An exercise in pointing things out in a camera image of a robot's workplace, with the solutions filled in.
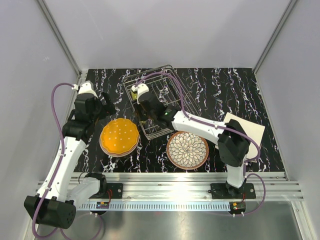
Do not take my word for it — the metal wire dish rack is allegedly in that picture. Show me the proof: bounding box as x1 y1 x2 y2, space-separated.
122 64 201 140

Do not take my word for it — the pink polka dot plate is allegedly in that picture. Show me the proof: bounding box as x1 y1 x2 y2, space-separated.
99 140 139 158

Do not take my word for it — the green polka dot plate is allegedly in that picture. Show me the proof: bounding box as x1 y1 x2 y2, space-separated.
130 91 138 102

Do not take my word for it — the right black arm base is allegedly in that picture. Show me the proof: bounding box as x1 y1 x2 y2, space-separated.
208 182 256 200

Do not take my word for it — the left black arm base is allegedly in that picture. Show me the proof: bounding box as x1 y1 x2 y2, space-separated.
90 182 124 200

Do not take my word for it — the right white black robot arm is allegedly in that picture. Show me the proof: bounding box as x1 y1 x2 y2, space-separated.
131 90 250 199

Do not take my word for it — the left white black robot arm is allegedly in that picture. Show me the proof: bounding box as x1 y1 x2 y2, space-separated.
24 92 116 229

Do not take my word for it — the black marble pattern mat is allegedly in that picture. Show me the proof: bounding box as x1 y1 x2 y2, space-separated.
74 67 285 173

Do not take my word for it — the orange polka dot plate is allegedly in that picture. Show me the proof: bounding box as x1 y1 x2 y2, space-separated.
99 118 140 154

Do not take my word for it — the floral patterned brown plate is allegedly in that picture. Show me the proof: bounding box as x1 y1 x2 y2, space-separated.
166 131 209 170

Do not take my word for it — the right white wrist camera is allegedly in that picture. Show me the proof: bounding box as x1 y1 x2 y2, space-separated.
130 83 149 104

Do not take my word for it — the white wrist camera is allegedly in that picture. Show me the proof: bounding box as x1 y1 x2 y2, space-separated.
77 81 98 100
130 83 149 104

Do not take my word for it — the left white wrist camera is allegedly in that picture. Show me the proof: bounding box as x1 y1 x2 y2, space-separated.
77 81 98 100

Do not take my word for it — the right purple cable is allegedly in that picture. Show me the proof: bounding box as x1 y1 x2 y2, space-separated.
131 71 267 216

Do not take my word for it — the purple cable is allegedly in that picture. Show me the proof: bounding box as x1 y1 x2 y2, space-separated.
131 71 267 216
31 82 103 240

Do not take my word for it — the left aluminium frame post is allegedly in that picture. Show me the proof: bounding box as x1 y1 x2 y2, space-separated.
35 0 83 79

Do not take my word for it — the aluminium frame post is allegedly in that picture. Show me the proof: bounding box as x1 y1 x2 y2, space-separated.
35 0 83 79
252 0 301 75

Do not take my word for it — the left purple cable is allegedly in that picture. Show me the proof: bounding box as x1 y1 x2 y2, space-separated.
31 82 103 240

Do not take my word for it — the aluminium mounting rail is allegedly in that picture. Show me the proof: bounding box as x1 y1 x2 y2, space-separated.
33 171 305 204

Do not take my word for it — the white slotted cable duct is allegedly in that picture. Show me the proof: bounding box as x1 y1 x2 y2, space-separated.
79 200 230 212

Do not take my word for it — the right aluminium frame post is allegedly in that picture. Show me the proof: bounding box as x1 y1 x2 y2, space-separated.
252 0 301 75

